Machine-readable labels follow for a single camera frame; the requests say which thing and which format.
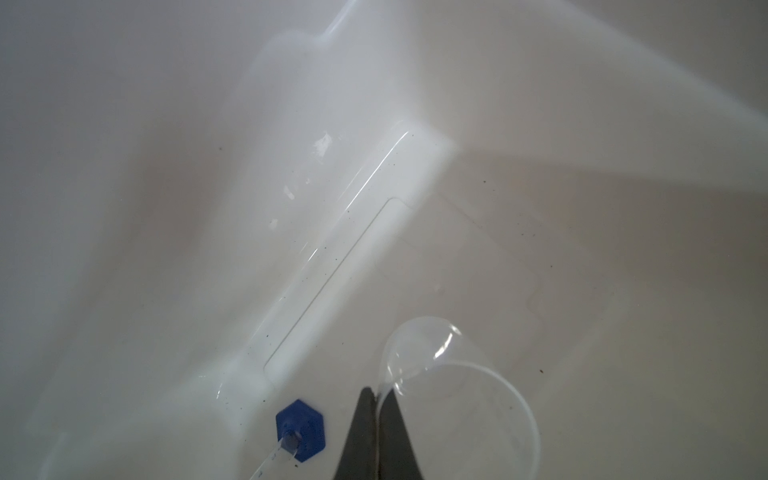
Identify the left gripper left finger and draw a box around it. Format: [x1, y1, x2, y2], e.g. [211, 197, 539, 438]
[333, 387, 378, 480]

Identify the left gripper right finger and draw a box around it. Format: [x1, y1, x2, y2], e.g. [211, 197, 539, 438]
[377, 390, 423, 480]

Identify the blue hexagonal bottle cap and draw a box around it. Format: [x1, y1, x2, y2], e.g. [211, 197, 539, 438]
[250, 399, 326, 480]

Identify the clear glass petri dish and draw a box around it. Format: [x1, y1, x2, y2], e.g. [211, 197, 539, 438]
[377, 317, 541, 479]

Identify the white plastic storage bin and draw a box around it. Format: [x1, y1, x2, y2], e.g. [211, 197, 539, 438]
[1, 1, 767, 479]

